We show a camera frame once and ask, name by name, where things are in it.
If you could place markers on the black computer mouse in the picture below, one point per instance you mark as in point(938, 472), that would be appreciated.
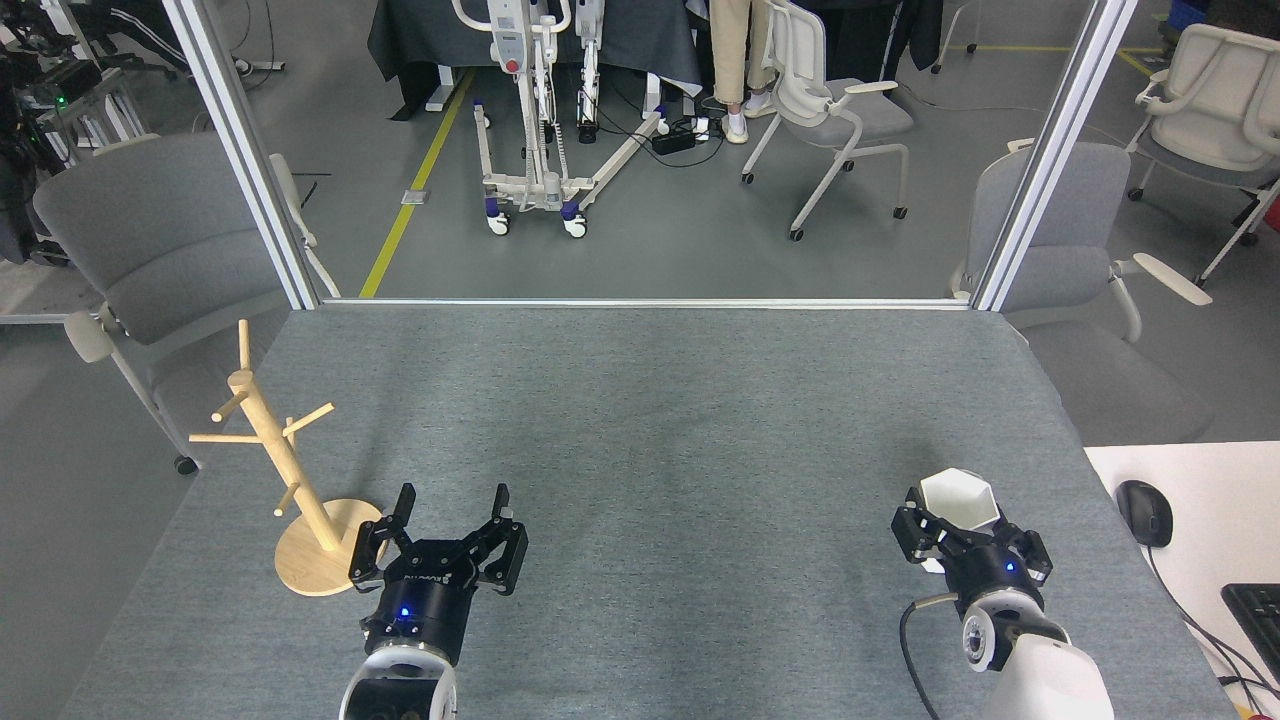
point(1145, 512)

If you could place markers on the silver frame post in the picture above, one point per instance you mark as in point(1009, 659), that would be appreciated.
point(245, 150)
point(1050, 150)

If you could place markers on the white mesh office chair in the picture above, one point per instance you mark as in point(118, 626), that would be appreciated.
point(1220, 90)

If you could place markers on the dark cloth covered table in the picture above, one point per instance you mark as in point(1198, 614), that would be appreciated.
point(430, 40)

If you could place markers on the grey fabric office chair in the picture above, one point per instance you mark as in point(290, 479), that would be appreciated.
point(1050, 240)
point(150, 230)

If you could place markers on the silver table edge rail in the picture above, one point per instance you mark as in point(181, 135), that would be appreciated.
point(650, 302)

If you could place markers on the black keyboard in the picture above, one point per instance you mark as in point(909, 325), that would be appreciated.
point(1258, 620)

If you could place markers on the white side desk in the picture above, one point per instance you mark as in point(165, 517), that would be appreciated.
point(1220, 500)

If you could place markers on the white faceted cup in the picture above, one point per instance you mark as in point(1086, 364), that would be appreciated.
point(955, 495)

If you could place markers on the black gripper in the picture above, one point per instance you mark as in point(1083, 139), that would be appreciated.
point(995, 572)
point(420, 605)

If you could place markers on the person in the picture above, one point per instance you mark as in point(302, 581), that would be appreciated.
point(730, 60)

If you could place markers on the wooden cup storage rack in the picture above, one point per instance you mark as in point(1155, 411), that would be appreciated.
point(300, 560)

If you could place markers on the white stand on wheels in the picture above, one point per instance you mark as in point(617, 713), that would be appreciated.
point(510, 40)

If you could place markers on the black power strip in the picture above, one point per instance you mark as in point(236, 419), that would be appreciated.
point(675, 141)

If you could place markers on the black equipment rack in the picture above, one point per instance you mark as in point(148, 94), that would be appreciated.
point(30, 100)

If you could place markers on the white chair with grey seat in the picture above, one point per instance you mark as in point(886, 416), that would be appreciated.
point(860, 115)

